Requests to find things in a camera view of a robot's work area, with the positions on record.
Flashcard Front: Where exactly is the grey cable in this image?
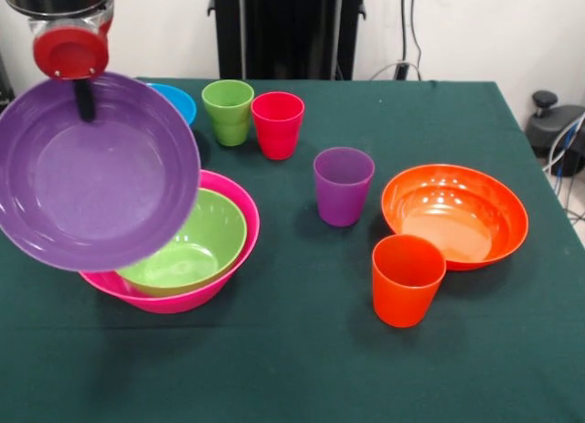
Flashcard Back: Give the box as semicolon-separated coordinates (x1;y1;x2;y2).
542;114;585;173

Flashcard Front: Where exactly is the black cable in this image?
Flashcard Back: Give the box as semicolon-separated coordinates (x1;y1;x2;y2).
409;0;423;81
400;0;409;66

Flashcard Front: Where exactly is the red cup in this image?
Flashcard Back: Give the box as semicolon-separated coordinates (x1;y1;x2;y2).
250;91;305;161

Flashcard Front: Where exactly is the purple bowl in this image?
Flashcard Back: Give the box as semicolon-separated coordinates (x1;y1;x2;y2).
0;71;202;273

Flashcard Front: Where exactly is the green cup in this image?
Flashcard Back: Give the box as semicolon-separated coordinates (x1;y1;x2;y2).
201;79;255;125
208;116;252;147

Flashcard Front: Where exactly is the green bowl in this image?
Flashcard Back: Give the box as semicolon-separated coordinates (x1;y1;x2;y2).
116;187;249;299

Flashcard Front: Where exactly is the orange cup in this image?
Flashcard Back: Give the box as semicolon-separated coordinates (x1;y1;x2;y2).
371;234;448;329

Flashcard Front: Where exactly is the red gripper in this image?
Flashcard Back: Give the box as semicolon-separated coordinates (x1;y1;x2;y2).
32;18;113;123

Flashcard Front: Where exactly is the orange bowl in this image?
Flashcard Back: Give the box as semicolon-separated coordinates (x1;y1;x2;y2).
380;164;530;272

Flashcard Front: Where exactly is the blue cable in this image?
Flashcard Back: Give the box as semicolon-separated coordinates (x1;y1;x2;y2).
553;115;580;182

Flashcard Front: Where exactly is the pink bowl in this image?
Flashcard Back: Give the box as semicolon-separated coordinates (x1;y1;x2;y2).
80;169;261;314

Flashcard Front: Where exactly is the purple cup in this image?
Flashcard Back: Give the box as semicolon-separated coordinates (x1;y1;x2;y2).
313;146;376;227

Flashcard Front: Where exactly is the dark green tablecloth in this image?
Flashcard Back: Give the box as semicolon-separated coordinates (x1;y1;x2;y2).
0;77;585;423

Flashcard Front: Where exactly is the black equipment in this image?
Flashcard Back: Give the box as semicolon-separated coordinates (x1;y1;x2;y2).
0;52;22;121

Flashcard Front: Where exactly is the blue bowl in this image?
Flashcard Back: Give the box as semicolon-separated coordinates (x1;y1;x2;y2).
145;82;197;128

